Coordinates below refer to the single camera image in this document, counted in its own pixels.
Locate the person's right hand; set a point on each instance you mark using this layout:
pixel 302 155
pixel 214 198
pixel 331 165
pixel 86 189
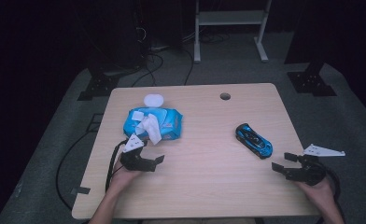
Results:
pixel 319 193

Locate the black stand base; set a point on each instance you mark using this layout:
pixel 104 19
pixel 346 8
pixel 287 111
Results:
pixel 98 87
pixel 312 82

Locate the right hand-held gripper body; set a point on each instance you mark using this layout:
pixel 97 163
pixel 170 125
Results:
pixel 310 171

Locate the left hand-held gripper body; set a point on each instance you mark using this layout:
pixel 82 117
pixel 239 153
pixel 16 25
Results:
pixel 133 160

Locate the blue toy car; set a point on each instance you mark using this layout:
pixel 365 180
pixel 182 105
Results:
pixel 254 140

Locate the person's left hand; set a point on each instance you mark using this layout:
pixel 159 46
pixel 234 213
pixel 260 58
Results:
pixel 122 177

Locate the blue wet wipes pack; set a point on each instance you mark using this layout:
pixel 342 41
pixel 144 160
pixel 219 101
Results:
pixel 168 123

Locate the white wet wipe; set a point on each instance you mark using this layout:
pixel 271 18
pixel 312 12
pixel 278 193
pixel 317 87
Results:
pixel 151 127

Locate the grey tape strip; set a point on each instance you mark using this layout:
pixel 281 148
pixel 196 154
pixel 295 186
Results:
pixel 81 190

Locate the white metal stand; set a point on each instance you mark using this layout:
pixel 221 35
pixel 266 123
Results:
pixel 231 18

